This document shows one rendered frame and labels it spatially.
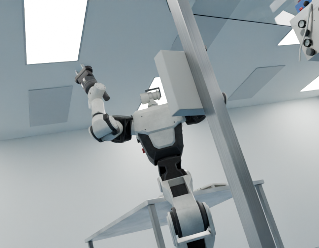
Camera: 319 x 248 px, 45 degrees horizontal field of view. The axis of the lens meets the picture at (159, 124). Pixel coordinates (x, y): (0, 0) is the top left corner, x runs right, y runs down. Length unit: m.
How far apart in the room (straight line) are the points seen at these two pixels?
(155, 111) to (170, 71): 0.69
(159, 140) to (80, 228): 4.37
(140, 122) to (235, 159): 0.87
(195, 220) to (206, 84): 0.64
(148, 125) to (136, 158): 4.66
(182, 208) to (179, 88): 0.60
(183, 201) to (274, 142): 6.25
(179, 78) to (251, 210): 0.54
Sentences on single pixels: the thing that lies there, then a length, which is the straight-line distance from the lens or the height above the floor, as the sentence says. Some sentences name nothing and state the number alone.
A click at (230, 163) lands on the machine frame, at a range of 1.37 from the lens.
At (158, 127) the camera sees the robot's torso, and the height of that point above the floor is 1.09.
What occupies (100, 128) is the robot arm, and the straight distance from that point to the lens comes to 1.94.
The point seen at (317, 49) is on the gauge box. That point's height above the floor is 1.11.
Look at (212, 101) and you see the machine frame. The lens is 1.43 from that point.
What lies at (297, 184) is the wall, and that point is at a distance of 7.96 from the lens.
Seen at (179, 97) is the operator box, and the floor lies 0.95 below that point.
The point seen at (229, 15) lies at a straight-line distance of 1.89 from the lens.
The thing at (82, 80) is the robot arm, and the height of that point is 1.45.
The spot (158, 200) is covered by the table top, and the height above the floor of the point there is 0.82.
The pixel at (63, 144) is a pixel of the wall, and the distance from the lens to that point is 6.66.
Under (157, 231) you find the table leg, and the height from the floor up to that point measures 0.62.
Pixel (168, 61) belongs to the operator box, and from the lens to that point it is 1.50.
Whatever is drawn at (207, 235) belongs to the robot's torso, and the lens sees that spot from 1.83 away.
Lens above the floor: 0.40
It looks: 20 degrees up
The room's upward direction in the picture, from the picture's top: 16 degrees counter-clockwise
